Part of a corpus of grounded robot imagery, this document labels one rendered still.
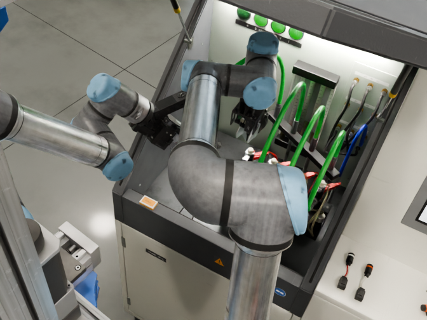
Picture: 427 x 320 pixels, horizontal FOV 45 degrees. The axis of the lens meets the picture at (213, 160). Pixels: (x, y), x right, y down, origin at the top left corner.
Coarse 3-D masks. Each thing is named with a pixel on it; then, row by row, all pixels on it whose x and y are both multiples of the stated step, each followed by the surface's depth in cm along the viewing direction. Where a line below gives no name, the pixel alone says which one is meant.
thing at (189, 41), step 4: (172, 0) 142; (176, 0) 143; (172, 4) 145; (176, 4) 145; (176, 8) 146; (176, 12) 148; (180, 16) 150; (180, 20) 152; (184, 28) 156; (188, 36) 160; (184, 40) 162; (188, 40) 162; (192, 40) 163; (188, 44) 163; (192, 44) 165; (188, 48) 164
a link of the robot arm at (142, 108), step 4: (140, 96) 133; (140, 100) 132; (144, 100) 133; (148, 100) 135; (140, 104) 132; (144, 104) 133; (148, 104) 134; (136, 108) 131; (140, 108) 132; (144, 108) 133; (148, 108) 134; (132, 112) 131; (136, 112) 132; (140, 112) 133; (144, 112) 133; (148, 112) 134; (128, 116) 132; (132, 116) 132; (136, 116) 133; (140, 116) 133; (144, 116) 133; (128, 120) 134; (132, 120) 133; (136, 120) 133; (140, 120) 134
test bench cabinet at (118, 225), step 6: (120, 222) 179; (120, 228) 181; (120, 234) 185; (120, 240) 188; (120, 246) 191; (120, 252) 194; (120, 258) 198; (120, 264) 202; (120, 270) 206; (126, 282) 212; (126, 288) 215; (126, 294) 219; (126, 300) 223; (126, 306) 228; (132, 312) 230; (138, 318) 231; (294, 318) 163; (300, 318) 161
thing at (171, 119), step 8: (152, 104) 136; (152, 112) 135; (144, 120) 134; (152, 120) 138; (160, 120) 139; (168, 120) 138; (176, 120) 144; (136, 128) 137; (144, 128) 138; (152, 128) 139; (160, 128) 139; (168, 128) 139; (152, 136) 140; (160, 136) 139; (168, 136) 141; (160, 144) 142; (168, 144) 142
